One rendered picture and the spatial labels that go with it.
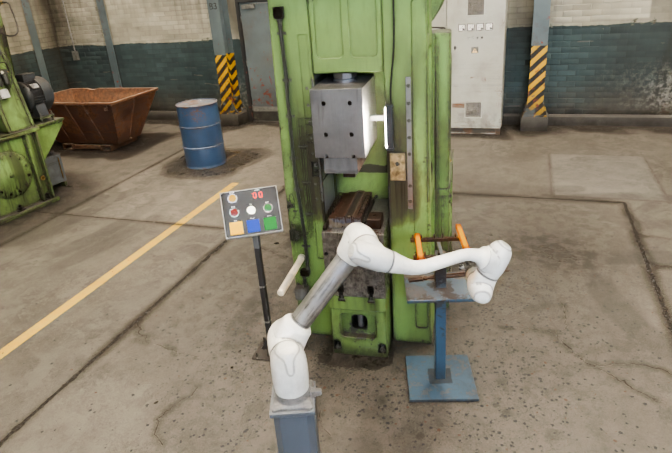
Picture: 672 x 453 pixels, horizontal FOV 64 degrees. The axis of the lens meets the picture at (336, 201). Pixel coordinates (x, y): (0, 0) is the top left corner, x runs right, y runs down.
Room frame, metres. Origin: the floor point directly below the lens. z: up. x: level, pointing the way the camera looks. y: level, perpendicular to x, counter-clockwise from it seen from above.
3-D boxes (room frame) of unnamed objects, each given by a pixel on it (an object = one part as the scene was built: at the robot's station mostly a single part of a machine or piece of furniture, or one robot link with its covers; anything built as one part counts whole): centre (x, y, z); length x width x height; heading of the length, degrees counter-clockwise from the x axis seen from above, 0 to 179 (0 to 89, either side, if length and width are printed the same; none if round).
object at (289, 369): (1.93, 0.26, 0.77); 0.18 x 0.16 x 0.22; 10
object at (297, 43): (3.40, 0.15, 1.15); 0.44 x 0.26 x 2.30; 165
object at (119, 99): (9.02, 3.93, 0.42); 1.89 x 1.20 x 0.85; 70
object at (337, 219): (3.19, -0.10, 0.96); 0.42 x 0.20 x 0.09; 165
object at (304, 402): (1.92, 0.24, 0.63); 0.22 x 0.18 x 0.06; 90
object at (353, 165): (3.19, -0.10, 1.32); 0.42 x 0.20 x 0.10; 165
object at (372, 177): (3.48, -0.22, 1.37); 0.41 x 0.10 x 0.91; 75
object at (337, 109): (3.18, -0.14, 1.56); 0.42 x 0.39 x 0.40; 165
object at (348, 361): (2.94, -0.03, 0.01); 0.58 x 0.39 x 0.01; 75
